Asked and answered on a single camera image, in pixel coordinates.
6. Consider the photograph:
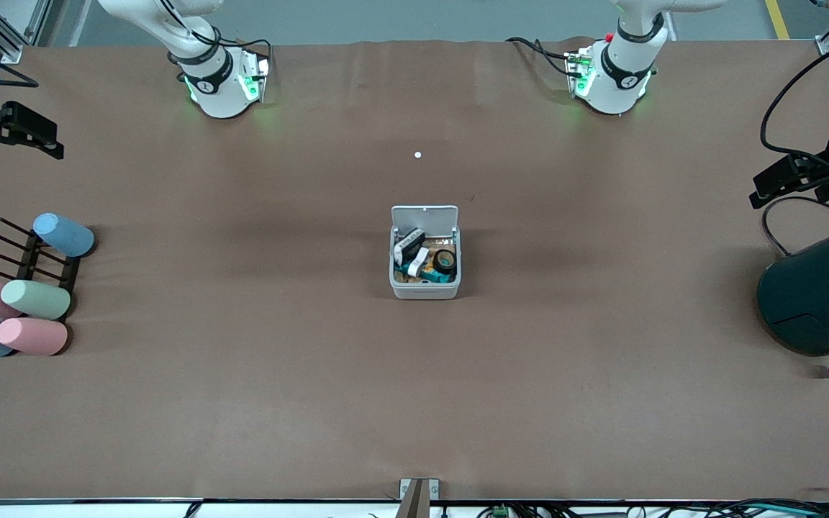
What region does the small white lidded bin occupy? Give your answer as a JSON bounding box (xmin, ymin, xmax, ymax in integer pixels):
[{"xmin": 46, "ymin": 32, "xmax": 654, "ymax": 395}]
[{"xmin": 390, "ymin": 205, "xmax": 462, "ymax": 300}]

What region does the black and white wrapper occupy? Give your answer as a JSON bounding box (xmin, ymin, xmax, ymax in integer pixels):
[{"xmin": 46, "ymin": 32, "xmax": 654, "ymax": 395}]
[{"xmin": 394, "ymin": 228, "xmax": 427, "ymax": 264}]

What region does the dark teal pedal trash can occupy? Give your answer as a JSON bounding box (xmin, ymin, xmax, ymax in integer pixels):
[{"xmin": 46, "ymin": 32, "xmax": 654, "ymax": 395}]
[{"xmin": 755, "ymin": 219, "xmax": 829, "ymax": 376}]

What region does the teal trash piece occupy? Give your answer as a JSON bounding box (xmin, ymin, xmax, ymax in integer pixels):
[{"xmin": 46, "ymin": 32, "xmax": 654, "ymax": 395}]
[{"xmin": 397, "ymin": 263, "xmax": 456, "ymax": 283}]

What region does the dark wooden cup rack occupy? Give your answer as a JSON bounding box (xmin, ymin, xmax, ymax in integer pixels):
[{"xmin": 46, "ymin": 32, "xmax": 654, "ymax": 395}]
[{"xmin": 0, "ymin": 217, "xmax": 83, "ymax": 321}]

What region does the green plastic cup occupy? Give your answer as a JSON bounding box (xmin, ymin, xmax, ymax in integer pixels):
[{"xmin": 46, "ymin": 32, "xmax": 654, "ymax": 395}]
[{"xmin": 0, "ymin": 279, "xmax": 72, "ymax": 321}]

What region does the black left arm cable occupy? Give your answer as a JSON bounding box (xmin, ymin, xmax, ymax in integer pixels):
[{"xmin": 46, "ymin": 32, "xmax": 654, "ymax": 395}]
[{"xmin": 758, "ymin": 27, "xmax": 829, "ymax": 258}]

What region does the metal table edge bracket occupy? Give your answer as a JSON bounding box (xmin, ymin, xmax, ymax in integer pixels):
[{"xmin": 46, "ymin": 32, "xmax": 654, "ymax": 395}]
[{"xmin": 399, "ymin": 478, "xmax": 440, "ymax": 518}]

